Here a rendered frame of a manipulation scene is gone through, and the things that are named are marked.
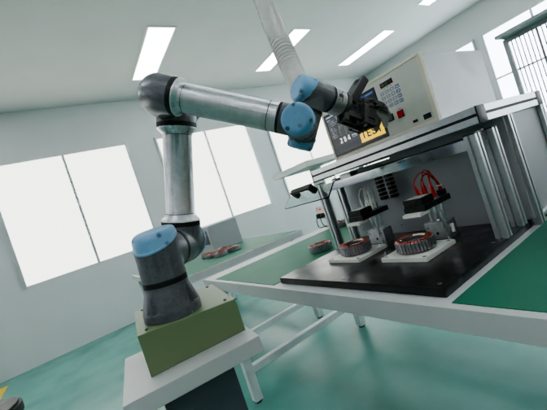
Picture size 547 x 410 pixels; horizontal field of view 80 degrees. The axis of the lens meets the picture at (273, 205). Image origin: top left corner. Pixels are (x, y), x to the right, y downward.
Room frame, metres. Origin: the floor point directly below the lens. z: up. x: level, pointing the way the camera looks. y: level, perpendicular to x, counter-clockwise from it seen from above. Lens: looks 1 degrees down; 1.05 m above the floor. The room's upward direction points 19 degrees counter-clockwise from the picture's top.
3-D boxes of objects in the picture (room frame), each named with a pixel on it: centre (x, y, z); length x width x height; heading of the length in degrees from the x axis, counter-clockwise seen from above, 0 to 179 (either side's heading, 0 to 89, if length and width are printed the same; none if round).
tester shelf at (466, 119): (1.22, -0.56, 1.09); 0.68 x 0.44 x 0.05; 32
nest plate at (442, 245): (0.95, -0.36, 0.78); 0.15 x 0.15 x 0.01; 32
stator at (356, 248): (1.15, -0.23, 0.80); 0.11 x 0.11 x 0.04
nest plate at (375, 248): (1.15, -0.23, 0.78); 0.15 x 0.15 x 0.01; 32
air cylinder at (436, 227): (1.03, -0.48, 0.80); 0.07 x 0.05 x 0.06; 32
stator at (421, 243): (0.95, -0.36, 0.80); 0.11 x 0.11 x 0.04
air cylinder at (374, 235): (1.23, -0.35, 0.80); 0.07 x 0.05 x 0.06; 32
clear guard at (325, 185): (1.15, -0.24, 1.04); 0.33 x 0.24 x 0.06; 122
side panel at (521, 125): (0.99, -0.80, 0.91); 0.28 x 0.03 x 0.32; 122
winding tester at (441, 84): (1.21, -0.57, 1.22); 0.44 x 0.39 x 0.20; 32
